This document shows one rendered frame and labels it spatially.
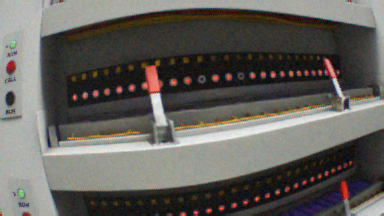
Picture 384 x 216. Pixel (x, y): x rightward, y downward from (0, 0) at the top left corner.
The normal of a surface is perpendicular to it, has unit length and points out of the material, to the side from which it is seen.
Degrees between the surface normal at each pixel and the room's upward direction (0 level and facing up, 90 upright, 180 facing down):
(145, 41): 90
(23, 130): 90
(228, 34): 90
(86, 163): 105
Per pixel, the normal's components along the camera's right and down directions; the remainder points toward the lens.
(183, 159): 0.24, 0.06
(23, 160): 0.21, -0.20
